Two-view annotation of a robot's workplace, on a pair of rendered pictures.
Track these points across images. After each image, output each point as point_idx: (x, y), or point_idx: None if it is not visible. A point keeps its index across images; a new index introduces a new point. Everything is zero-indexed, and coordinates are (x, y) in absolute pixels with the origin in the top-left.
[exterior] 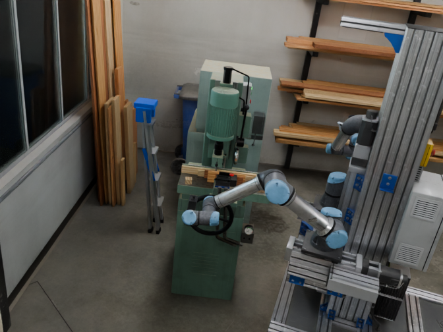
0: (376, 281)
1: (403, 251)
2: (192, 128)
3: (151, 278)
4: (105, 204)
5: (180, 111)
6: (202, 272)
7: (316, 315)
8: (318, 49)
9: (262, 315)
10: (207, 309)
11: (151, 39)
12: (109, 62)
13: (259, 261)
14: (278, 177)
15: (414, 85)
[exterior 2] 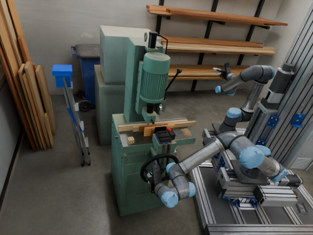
0: (290, 190)
1: (297, 162)
2: (101, 83)
3: (100, 208)
4: (37, 149)
5: (75, 65)
6: (143, 197)
7: (227, 205)
8: (171, 14)
9: (187, 211)
10: (151, 220)
11: (41, 10)
12: (10, 32)
13: None
14: (249, 143)
15: None
